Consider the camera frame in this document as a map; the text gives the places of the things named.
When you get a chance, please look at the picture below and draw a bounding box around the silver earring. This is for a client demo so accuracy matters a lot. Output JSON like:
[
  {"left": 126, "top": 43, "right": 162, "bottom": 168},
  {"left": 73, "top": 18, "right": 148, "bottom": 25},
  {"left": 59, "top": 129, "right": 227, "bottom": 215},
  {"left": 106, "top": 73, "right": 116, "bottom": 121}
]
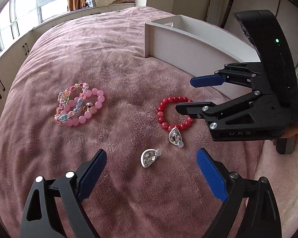
[
  {"left": 168, "top": 127, "right": 184, "bottom": 148},
  {"left": 140, "top": 149, "right": 162, "bottom": 168}
]

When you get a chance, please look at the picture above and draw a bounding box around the multicolour flower bead bracelet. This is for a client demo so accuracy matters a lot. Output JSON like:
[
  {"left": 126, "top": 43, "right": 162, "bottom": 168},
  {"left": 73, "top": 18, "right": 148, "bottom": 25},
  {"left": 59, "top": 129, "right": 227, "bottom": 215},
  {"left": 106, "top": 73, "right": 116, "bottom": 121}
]
[{"left": 54, "top": 81, "right": 90, "bottom": 125}]

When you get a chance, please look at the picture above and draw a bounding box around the white tray box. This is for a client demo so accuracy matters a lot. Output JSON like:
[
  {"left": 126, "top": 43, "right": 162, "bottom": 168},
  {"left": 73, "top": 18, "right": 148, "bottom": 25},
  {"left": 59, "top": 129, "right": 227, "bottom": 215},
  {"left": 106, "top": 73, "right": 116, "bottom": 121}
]
[{"left": 143, "top": 14, "right": 262, "bottom": 101}]

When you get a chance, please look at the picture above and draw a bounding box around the light pink fluffy blanket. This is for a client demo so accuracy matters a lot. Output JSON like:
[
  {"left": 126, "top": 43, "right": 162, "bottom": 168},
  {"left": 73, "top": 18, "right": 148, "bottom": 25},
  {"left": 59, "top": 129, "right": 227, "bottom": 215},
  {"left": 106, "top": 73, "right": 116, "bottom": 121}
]
[{"left": 244, "top": 141, "right": 298, "bottom": 237}]

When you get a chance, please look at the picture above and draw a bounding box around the mauve bed blanket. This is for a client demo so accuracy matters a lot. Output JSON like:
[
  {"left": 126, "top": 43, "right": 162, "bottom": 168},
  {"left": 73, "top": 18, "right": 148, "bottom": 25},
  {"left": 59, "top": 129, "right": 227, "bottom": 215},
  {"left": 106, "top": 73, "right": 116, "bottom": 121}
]
[{"left": 0, "top": 7, "right": 253, "bottom": 237}]

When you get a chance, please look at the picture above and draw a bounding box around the red bead bracelet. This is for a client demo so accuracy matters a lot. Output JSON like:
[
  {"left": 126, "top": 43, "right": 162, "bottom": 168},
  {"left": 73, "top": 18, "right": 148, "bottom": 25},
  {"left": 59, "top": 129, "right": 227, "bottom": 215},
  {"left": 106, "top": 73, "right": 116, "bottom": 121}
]
[{"left": 156, "top": 96, "right": 195, "bottom": 131}]

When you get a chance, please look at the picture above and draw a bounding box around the pink bead bracelet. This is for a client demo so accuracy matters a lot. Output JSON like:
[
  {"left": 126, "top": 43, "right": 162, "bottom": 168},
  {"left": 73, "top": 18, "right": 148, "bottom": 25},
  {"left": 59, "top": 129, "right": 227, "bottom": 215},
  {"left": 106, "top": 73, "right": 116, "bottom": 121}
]
[{"left": 60, "top": 87, "right": 106, "bottom": 128}]

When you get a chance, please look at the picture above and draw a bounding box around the window frame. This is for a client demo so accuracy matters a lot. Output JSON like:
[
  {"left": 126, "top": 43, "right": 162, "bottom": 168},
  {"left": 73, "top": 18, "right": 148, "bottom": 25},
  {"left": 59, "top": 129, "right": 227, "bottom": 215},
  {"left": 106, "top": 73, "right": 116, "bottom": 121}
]
[{"left": 0, "top": 0, "right": 68, "bottom": 52}]

